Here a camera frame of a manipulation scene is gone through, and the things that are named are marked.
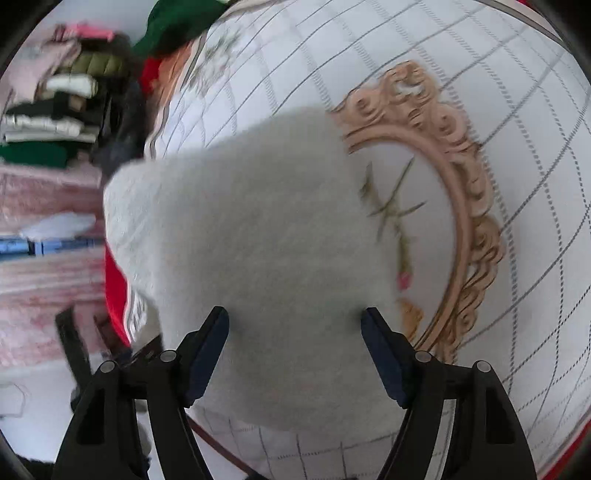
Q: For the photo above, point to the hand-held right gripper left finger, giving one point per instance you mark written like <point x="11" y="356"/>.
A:
<point x="207" y="355"/>

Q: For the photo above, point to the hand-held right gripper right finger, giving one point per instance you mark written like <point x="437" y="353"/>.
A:
<point x="385" y="357"/>

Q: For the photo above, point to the white knit jacket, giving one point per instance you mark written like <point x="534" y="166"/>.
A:
<point x="258" y="254"/>

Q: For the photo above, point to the pile of folded clothes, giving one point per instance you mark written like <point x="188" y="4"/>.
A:
<point x="55" y="97"/>

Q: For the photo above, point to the black stand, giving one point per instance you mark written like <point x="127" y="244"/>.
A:
<point x="76" y="350"/>

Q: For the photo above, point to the black jacket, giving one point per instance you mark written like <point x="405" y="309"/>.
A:
<point x="122" y="134"/>

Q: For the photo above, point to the white diamond-patterned cloth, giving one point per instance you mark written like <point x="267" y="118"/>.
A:
<point x="461" y="115"/>

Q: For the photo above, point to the dark green garment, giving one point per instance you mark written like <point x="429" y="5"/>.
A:
<point x="178" y="23"/>

